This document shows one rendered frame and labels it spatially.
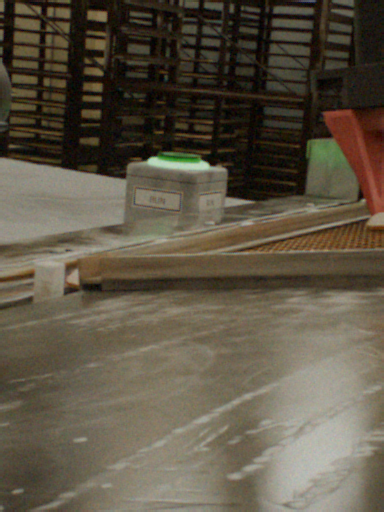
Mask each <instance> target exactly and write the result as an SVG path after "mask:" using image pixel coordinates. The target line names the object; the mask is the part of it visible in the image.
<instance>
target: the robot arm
mask: <svg viewBox="0 0 384 512"><path fill-rule="evenodd" d="M353 6H354V26H355V44H354V45H356V51H355V63H356V65H355V67H345V68H335V69H324V70H313V71H311V91H312V92H318V93H321V92H328V90H337V93H342V101H341V102H335V109H336V110H335V111H327V112H324V122H325V124H327V125H328V128H329V130H330V132H331V133H332V135H333V137H334V139H335V140H336V143H337V145H338V146H339V148H340V150H341V152H343V153H344V155H345V158H346V159H347V161H348V163H349V165H350V166H351V168H352V170H353V172H354V174H355V176H357V178H356V179H358V181H359V184H360V187H361V190H362V193H363V195H364V198H365V202H366V204H367V207H368V210H369V212H370V215H372V217H373V215H375V214H377V213H380V212H384V0H353ZM10 105H11V82H10V79H9V76H8V73H6V70H5V68H4V66H3V64H2V63H1V61H0V131H3V130H6V129H8V124H7V123H4V122H5V121H6V118H7V116H8V113H9V110H10Z"/></svg>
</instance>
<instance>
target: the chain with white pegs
mask: <svg viewBox="0 0 384 512"><path fill-rule="evenodd" d="M64 270H65V265H64V264H62V263H57V262H50V260H46V262H40V263H36V265H35V280H34V297H33V300H36V299H40V298H46V297H50V296H54V295H59V294H63V286H64Z"/></svg>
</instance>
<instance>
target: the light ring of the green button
mask: <svg viewBox="0 0 384 512"><path fill-rule="evenodd" d="M149 163H150V164H154V165H157V166H159V167H168V168H179V169H209V164H207V163H205V162H202V161H201V163H176V162H167V161H160V160H157V158H151V159H150V160H149Z"/></svg>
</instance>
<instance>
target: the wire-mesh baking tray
mask: <svg viewBox="0 0 384 512"><path fill-rule="evenodd" d="M370 218H372V215H370V212H369V210H368V207H367V204H366V202H361V203H355V204H350V205H344V206H339V207H334V208H328V209H323V210H318V211H312V212H306V213H300V215H295V216H290V217H284V218H279V219H274V220H268V221H263V222H258V223H252V224H247V225H240V226H235V227H230V228H224V230H219V231H214V232H208V233H203V234H198V235H193V236H187V237H182V238H175V239H170V240H165V241H159V242H154V243H149V244H143V246H138V247H133V248H127V249H122V250H117V251H110V252H105V253H100V254H94V255H89V256H84V257H78V258H77V269H78V282H79V290H86V289H91V288H95V287H102V290H140V289H208V288H277V287H346V286H384V229H368V227H367V225H366V224H367V222H368V221H369V219H370Z"/></svg>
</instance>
